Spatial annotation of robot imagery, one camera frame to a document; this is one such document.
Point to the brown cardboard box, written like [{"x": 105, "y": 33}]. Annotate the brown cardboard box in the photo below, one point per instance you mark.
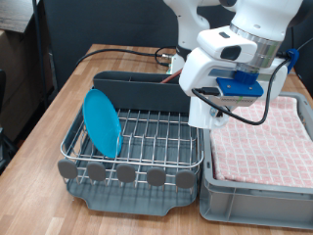
[{"x": 19, "y": 81}]

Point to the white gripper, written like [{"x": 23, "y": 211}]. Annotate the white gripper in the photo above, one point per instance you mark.
[{"x": 202, "y": 71}]

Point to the pink checked dish cloth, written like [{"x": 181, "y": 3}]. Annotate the pink checked dish cloth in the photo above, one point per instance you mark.
[{"x": 260, "y": 153}]

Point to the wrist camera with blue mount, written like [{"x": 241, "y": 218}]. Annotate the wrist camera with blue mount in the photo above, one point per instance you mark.
[{"x": 239, "y": 89}]

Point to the black backdrop panel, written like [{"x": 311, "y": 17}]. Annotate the black backdrop panel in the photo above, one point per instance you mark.
[{"x": 98, "y": 23}]

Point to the blue plate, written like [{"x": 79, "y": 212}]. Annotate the blue plate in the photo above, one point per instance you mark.
[{"x": 101, "y": 122}]

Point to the dark grey dish rack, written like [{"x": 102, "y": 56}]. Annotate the dark grey dish rack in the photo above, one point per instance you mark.
[{"x": 130, "y": 204}]

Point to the grey plastic crate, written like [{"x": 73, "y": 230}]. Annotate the grey plastic crate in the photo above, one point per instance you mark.
[{"x": 254, "y": 205}]

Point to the black metal post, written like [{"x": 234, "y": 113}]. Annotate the black metal post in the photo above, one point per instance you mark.
[{"x": 38, "y": 49}]

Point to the dark grey cutlery holder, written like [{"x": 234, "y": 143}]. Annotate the dark grey cutlery holder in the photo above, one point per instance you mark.
[{"x": 137, "y": 93}]

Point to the reddish brown wooden spoon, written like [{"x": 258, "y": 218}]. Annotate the reddish brown wooden spoon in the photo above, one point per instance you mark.
[{"x": 171, "y": 78}]

